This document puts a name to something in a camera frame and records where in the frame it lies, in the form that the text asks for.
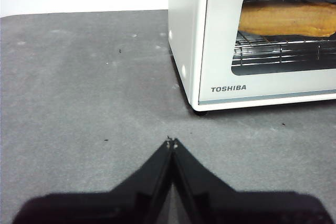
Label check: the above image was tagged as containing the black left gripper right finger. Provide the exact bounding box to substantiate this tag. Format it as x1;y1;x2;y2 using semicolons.
172;137;331;224

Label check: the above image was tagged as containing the cream Toshiba toaster oven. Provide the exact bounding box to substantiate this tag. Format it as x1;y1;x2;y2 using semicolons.
167;0;336;116

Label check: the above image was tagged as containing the metal wire oven rack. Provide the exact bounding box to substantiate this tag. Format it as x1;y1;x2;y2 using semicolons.
230;33;336;68

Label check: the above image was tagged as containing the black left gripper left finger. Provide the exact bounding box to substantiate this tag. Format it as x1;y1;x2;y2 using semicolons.
12;138;174;224

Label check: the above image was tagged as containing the yellow corn cob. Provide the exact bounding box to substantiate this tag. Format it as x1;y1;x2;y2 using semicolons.
238;1;336;38

